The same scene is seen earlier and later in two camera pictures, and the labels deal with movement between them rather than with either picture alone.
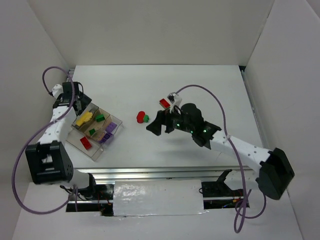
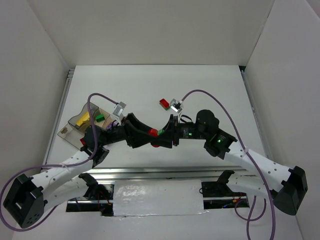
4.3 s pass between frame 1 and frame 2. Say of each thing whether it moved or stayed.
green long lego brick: stayed
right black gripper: moved
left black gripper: moved
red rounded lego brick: moved
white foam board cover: stayed
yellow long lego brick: stayed
